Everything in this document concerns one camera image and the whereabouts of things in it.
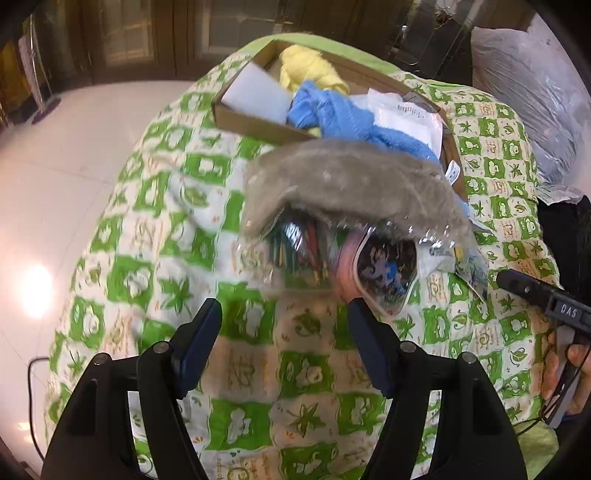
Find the floor stand with purple base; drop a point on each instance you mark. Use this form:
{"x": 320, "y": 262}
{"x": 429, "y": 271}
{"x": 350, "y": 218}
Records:
{"x": 46, "y": 108}

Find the dark cloth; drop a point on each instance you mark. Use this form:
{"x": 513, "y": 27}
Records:
{"x": 568, "y": 230}

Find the person's right hand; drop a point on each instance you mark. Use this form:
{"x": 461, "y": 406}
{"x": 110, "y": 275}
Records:
{"x": 582, "y": 356}

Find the green white printed blanket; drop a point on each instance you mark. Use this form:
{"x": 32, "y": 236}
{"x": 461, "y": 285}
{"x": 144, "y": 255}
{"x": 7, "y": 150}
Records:
{"x": 152, "y": 207}

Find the wooden glass door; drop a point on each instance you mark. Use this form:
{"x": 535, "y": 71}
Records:
{"x": 138, "y": 41}

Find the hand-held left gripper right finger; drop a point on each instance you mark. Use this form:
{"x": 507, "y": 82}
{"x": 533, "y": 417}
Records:
{"x": 369, "y": 350}

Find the shallow cardboard box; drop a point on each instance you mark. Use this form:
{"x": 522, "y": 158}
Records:
{"x": 249, "y": 124}

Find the white plastic bag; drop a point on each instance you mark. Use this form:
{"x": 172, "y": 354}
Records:
{"x": 406, "y": 120}

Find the yellow towel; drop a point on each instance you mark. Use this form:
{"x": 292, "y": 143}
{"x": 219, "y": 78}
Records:
{"x": 309, "y": 69}

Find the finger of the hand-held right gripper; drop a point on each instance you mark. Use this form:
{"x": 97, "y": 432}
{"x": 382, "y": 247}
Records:
{"x": 526, "y": 288}

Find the blue towel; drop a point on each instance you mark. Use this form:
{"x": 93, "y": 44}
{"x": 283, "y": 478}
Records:
{"x": 341, "y": 115}

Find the white foam block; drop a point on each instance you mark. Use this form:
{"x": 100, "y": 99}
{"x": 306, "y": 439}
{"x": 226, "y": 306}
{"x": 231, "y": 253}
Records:
{"x": 258, "y": 94}

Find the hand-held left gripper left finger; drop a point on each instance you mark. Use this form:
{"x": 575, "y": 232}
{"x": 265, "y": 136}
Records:
{"x": 198, "y": 350}

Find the clear bag with grey plush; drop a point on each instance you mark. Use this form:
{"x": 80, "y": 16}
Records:
{"x": 351, "y": 175}

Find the light green bedsheet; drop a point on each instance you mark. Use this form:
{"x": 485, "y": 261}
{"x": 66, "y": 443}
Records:
{"x": 351, "y": 53}

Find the large clear plastic bag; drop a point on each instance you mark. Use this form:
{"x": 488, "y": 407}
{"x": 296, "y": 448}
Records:
{"x": 521, "y": 83}

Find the pink cartoon pouch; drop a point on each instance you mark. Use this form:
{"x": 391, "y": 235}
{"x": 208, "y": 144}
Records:
{"x": 378, "y": 272}

